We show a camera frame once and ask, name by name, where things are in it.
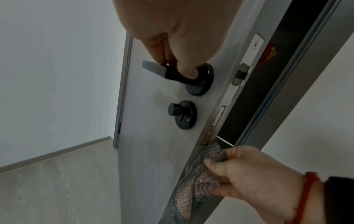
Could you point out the person's right hand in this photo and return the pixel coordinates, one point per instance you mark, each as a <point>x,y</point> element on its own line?
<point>262,181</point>

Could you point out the person's left hand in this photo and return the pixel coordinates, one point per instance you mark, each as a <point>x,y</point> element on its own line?
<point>179,26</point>

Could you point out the grey cleaning cloth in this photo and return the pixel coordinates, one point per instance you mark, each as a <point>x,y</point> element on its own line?
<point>190,188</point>

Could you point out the grey door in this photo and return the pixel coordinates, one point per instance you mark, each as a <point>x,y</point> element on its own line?
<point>149,131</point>

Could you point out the steel latch plate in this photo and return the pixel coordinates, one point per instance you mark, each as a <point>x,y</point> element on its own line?
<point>243,72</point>

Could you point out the black thumb-turn lock knob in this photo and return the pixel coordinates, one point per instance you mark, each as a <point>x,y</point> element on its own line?
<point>184,116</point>

